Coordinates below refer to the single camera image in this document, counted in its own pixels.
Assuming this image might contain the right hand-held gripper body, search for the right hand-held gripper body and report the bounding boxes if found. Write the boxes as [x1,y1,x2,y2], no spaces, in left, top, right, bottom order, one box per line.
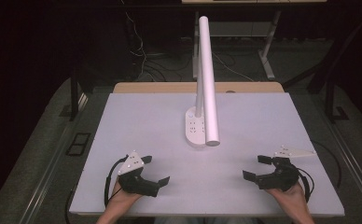
[255,145,317,191]

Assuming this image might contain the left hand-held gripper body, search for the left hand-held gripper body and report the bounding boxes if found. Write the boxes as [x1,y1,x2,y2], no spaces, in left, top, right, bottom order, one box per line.
[117,151,160,198]

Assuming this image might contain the person's right hand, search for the person's right hand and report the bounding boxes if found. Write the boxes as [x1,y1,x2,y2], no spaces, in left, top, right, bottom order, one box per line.
[266,182,308,213]

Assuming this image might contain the person's left hand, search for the person's left hand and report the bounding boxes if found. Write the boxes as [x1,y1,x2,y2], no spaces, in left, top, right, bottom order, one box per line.
[107,180,144,215]

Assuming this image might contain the black metal stand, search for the black metal stand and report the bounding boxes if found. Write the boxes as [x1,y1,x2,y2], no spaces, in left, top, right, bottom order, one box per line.
[281,12,351,124]
[59,66,91,122]

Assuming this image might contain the white desk lamp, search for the white desk lamp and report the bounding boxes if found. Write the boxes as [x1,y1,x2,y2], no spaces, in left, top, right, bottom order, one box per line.
[184,16,221,149]

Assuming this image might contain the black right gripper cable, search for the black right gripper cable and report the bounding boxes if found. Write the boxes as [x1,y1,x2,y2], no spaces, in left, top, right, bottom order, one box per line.
[297,167,315,203]

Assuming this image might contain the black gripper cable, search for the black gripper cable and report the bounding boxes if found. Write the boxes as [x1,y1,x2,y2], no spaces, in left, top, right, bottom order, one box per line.
[103,154,130,208]
[297,167,315,203]

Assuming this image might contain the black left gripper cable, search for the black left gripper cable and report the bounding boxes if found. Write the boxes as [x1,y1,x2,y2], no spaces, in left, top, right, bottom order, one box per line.
[103,154,130,208]

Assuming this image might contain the thin black cable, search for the thin black cable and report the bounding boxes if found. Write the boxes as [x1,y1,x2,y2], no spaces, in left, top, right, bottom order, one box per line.
[312,139,342,189]

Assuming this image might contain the black rectangular floor frame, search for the black rectangular floor frame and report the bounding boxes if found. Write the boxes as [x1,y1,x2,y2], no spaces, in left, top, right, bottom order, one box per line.
[64,132,91,157]

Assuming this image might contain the white metal desk frame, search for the white metal desk frame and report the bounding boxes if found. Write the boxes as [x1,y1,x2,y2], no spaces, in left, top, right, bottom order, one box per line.
[181,0,327,82]

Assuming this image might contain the white floor cables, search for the white floor cables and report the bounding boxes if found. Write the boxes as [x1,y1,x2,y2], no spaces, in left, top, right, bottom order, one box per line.
[119,0,171,82]

